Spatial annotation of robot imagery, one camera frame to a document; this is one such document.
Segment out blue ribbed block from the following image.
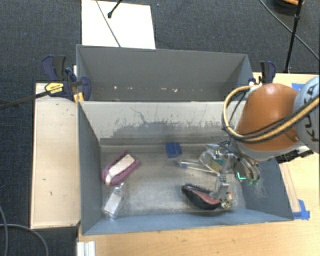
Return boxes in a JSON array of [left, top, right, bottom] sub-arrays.
[[165, 141, 183, 159]]

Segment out purple and white case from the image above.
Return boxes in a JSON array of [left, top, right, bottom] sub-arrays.
[[100, 149, 141, 186]]

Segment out clear safety glasses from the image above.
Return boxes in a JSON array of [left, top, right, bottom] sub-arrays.
[[173, 143, 226, 174]]

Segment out pale wood board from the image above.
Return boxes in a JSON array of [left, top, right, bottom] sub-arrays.
[[29, 82, 81, 230]]

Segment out clear plastic bottle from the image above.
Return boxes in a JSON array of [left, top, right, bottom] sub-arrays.
[[100, 182, 129, 220]]

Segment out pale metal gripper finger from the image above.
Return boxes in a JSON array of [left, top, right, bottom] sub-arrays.
[[214, 174, 231, 202]]

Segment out small spotted toy figure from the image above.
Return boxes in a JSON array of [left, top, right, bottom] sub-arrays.
[[220, 191, 234, 210]]

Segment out grey metal bin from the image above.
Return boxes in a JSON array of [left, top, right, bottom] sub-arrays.
[[75, 44, 295, 236]]

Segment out black cylinder on white bracket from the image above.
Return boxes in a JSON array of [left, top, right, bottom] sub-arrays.
[[274, 145, 315, 164]]

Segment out black and red brush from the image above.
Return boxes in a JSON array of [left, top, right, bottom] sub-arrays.
[[180, 183, 222, 211]]

